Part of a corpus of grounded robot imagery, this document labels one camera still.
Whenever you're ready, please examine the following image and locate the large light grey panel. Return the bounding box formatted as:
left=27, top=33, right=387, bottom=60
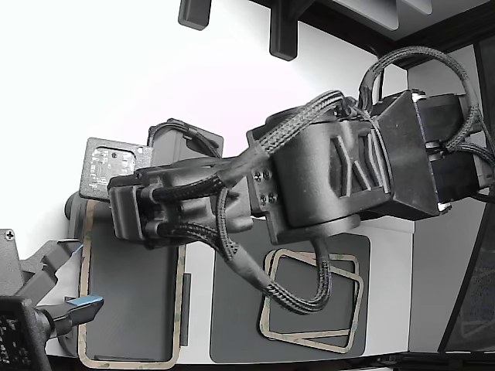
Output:
left=332, top=0, right=399, bottom=31

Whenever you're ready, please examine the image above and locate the black enclosure frame rail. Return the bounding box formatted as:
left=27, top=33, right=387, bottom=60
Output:
left=247, top=0, right=495, bottom=70

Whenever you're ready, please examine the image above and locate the braided black cable bundle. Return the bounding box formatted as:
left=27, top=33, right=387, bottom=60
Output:
left=214, top=181, right=334, bottom=315
left=358, top=46, right=495, bottom=163
left=222, top=90, right=351, bottom=186

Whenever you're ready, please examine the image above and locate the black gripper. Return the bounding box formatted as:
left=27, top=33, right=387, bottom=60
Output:
left=19, top=117, right=254, bottom=342

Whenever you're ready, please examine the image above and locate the dark tall block bracket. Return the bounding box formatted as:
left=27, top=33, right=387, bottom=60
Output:
left=269, top=0, right=299, bottom=62

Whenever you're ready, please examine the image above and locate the small light grey panel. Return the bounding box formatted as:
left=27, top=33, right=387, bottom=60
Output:
left=400, top=0, right=434, bottom=16

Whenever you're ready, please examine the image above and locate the beige adhesive rectangular frame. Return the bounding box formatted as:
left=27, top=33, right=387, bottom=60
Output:
left=265, top=254, right=367, bottom=355
left=77, top=199, right=186, bottom=368
left=258, top=249, right=360, bottom=341

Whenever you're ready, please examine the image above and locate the grey block bracket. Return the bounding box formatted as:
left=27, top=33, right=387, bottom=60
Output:
left=177, top=0, right=213, bottom=31

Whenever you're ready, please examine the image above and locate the grey rectangular frame holder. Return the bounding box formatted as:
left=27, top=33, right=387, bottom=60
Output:
left=57, top=191, right=193, bottom=366

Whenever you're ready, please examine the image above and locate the grey flat base plate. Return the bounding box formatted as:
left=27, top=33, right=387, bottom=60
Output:
left=210, top=231, right=372, bottom=363

